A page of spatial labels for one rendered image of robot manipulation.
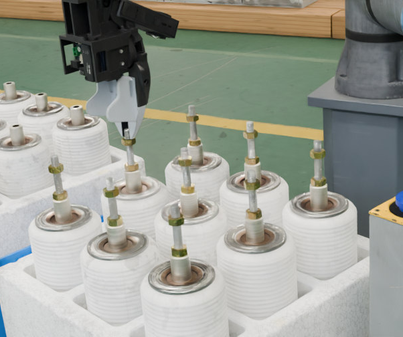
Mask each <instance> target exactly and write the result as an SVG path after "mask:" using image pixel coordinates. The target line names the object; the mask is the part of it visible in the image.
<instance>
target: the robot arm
mask: <svg viewBox="0 0 403 337"><path fill-rule="evenodd" d="M61 1H62V10H63V15H64V24H65V29H66V34H63V35H59V40H60V49H61V54H62V62H63V67H64V74H65V75H66V74H71V73H73V72H77V71H79V74H80V75H83V76H85V80H86V81H89V82H96V85H97V91H96V93H95V95H93V97H91V99H89V101H87V103H86V112H87V113H88V114H89V115H90V116H106V118H107V120H108V121H109V122H114V123H115V124H116V127H117V128H118V131H119V132H120V135H121V136H125V134H124V129H125V128H128V129H129V138H130V139H133V138H135V136H136V135H137V132H138V130H139V128H140V125H141V122H142V120H143V116H144V114H145V108H146V105H147V103H148V99H149V91H150V86H151V75H150V69H149V65H148V61H147V52H145V47H144V45H143V38H142V37H141V35H140V34H139V33H138V29H140V30H142V31H145V32H146V34H147V35H150V36H152V37H154V38H156V39H158V38H159V39H166V37H168V38H175V35H176V33H177V28H178V25H179V21H178V20H176V19H173V18H171V15H168V14H166V13H164V12H162V11H154V10H152V9H149V8H147V7H144V6H142V5H139V4H137V3H134V2H132V1H129V0H61ZM72 43H73V48H72V50H73V55H74V57H75V59H74V60H70V63H71V64H69V65H66V56H65V51H64V46H65V45H70V44H72ZM127 72H128V73H129V76H124V75H123V74H124V73H127ZM335 88H336V90H337V91H338V92H341V93H342V94H345V95H347V96H351V97H355V98H363V99H371V100H389V99H398V98H403V0H345V43H344V46H343V50H342V53H341V56H340V59H339V63H338V65H337V69H336V71H335Z"/></svg>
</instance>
